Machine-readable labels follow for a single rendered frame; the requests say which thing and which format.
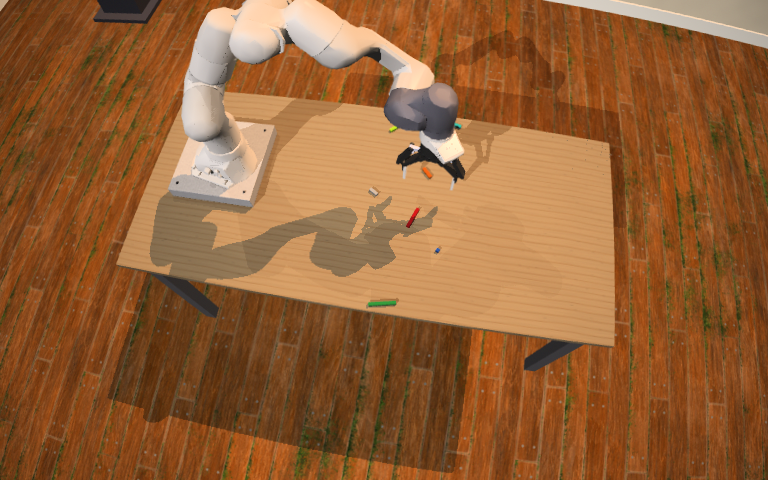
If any red rod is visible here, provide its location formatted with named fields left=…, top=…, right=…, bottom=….
left=406, top=208, right=419, bottom=228

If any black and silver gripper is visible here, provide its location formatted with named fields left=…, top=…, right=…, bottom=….
left=396, top=142, right=465, bottom=190

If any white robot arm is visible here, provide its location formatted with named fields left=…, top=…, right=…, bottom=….
left=181, top=0, right=464, bottom=189

